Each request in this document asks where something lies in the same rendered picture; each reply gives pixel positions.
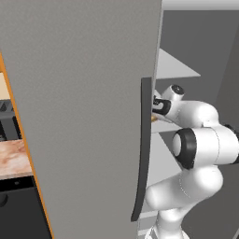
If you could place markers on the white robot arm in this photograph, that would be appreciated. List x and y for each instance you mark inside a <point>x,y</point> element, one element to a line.
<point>199,146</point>

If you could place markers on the orange sweet potato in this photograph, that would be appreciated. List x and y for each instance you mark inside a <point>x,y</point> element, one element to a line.
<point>153,118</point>

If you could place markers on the grey freezer shelf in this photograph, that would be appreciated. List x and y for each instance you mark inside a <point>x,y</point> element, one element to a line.
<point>160,161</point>
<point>161,126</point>
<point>171,68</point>

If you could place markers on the grey freezer door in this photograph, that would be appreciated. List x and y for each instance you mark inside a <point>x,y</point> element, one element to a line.
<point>81,93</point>

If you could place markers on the grey fridge freezer cabinet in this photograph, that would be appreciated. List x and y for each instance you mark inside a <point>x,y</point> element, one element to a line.
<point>199,40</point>

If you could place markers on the black oven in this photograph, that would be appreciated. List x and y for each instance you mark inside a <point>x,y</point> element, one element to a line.
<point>18,211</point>

